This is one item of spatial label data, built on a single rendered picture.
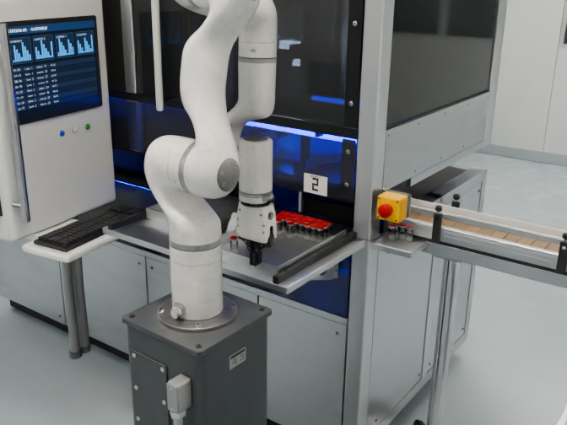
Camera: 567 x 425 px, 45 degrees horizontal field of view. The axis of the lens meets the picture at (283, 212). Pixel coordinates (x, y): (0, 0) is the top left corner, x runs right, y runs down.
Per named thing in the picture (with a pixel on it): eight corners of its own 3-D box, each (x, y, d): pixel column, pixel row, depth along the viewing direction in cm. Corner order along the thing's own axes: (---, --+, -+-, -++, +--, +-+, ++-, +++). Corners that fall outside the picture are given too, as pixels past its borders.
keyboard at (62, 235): (117, 207, 250) (117, 201, 249) (148, 214, 244) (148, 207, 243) (33, 244, 217) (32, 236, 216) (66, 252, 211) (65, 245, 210)
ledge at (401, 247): (391, 234, 214) (392, 228, 213) (430, 244, 207) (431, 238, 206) (370, 248, 203) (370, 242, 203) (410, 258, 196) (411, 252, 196)
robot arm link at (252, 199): (280, 188, 172) (280, 200, 173) (252, 182, 177) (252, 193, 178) (260, 196, 166) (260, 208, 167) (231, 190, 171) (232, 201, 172)
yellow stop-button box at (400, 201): (386, 212, 204) (388, 189, 202) (409, 217, 200) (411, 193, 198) (375, 218, 198) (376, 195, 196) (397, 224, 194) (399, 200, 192)
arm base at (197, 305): (198, 341, 151) (196, 265, 145) (140, 315, 162) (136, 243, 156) (253, 310, 166) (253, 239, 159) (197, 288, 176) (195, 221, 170)
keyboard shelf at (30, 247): (99, 207, 258) (99, 201, 257) (159, 220, 246) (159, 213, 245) (2, 247, 221) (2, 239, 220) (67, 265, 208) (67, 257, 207)
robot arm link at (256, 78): (207, 53, 164) (208, 175, 174) (260, 60, 155) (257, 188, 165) (233, 51, 171) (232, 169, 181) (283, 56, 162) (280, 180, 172)
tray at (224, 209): (216, 191, 245) (216, 182, 244) (274, 207, 231) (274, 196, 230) (146, 217, 219) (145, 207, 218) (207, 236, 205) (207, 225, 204)
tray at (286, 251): (274, 221, 218) (274, 211, 217) (345, 239, 204) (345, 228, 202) (202, 255, 192) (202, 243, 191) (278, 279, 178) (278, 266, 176)
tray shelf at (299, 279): (205, 194, 248) (205, 189, 248) (377, 238, 210) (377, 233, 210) (102, 233, 211) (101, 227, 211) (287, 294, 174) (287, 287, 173)
